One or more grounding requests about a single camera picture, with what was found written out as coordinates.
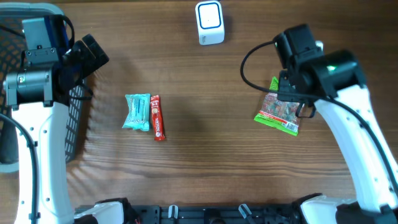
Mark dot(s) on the grey plastic mesh basket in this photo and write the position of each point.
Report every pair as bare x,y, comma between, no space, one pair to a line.
12,14

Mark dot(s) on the teal tissue pack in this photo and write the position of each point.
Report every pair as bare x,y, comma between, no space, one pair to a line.
138,112

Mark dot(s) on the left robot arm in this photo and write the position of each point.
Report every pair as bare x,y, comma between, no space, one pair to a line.
38,94

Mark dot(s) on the white barcode scanner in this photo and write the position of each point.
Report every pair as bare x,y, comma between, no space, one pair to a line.
210,22

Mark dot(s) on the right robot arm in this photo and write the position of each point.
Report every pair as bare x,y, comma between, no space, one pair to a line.
335,85

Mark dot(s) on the clear green snack bag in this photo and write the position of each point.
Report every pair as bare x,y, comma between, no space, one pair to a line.
279,114

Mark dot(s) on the red chocolate bar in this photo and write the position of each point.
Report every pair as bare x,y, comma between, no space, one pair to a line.
156,115

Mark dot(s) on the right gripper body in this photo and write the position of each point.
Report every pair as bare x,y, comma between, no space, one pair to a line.
288,88

